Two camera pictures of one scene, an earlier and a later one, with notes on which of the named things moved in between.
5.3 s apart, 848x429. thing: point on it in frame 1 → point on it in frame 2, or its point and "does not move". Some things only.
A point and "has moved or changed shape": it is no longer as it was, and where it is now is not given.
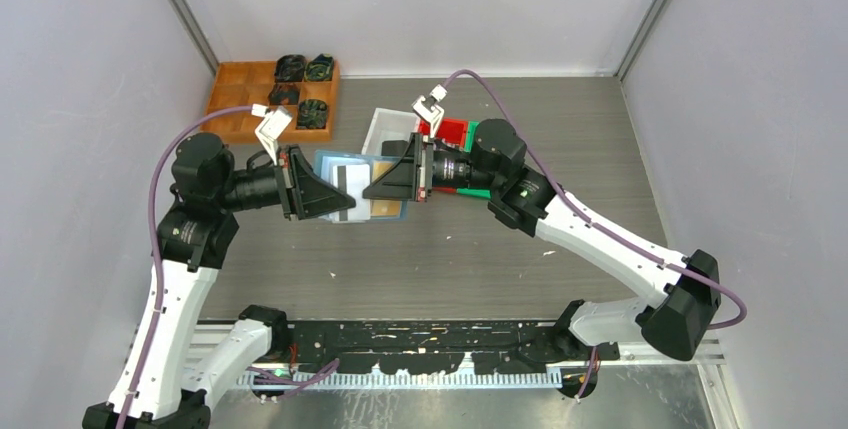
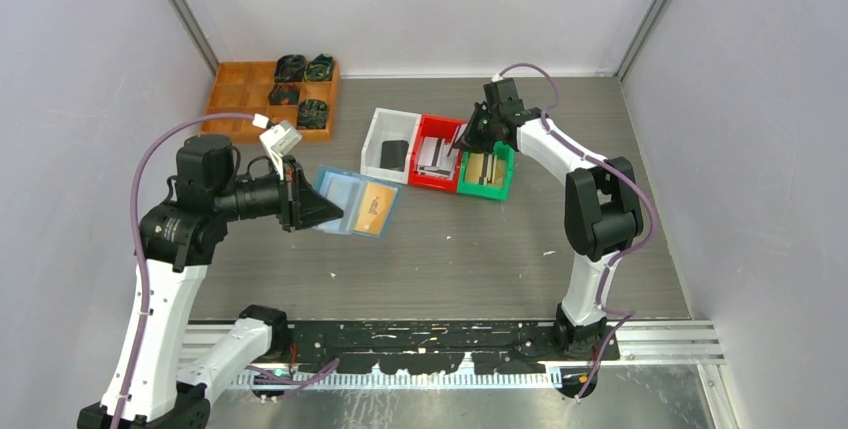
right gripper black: (403, 181) → (469, 140)
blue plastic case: (354, 173) has moved or changed shape
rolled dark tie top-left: (290, 68) does not move
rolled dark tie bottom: (311, 114) does not move
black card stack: (393, 147) does not move
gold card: (383, 208) → (375, 208)
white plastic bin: (389, 125) does not move
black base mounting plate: (437, 347) does not move
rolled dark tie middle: (284, 93) does not move
